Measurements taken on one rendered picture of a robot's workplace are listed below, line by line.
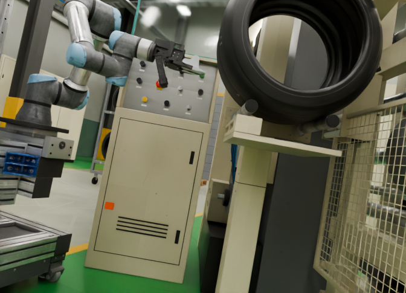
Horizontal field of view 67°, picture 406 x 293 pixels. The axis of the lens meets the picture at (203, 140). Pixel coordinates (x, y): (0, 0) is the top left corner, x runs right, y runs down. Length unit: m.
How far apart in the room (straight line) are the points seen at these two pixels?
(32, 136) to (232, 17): 0.98
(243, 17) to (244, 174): 0.67
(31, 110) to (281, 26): 1.20
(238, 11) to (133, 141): 0.96
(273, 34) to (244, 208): 0.81
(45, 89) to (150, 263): 1.04
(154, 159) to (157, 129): 0.17
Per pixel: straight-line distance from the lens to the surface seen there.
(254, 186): 1.42
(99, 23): 1.49
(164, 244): 1.81
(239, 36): 1.09
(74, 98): 1.62
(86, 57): 1.14
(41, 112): 1.58
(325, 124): 1.13
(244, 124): 1.04
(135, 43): 1.18
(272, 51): 1.52
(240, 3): 1.14
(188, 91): 1.83
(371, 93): 1.56
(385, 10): 1.62
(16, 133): 1.60
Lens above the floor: 0.69
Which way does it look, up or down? 3 degrees up
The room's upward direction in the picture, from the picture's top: 10 degrees clockwise
